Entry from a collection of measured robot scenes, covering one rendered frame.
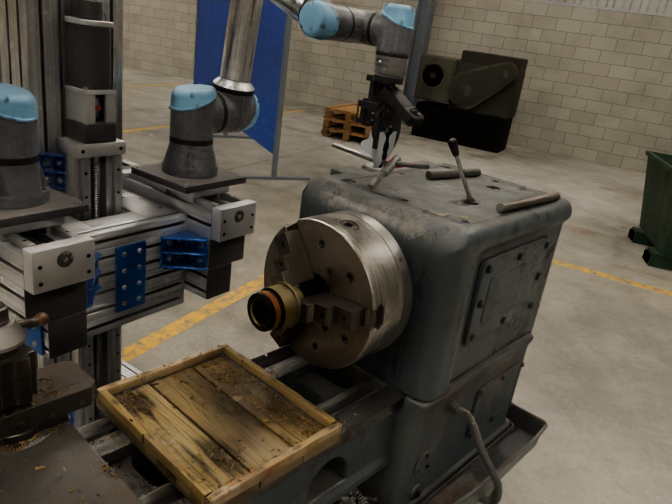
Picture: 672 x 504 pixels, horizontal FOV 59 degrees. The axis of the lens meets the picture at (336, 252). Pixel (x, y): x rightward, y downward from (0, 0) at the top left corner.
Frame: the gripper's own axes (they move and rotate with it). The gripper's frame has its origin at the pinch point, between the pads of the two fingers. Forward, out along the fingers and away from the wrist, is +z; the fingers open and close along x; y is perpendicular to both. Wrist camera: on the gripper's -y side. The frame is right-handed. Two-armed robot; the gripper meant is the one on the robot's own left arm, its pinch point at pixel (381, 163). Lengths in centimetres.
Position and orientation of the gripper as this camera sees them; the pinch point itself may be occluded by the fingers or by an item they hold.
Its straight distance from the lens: 143.8
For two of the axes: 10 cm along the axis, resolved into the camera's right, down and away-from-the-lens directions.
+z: -1.4, 9.2, 3.6
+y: -7.2, -3.4, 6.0
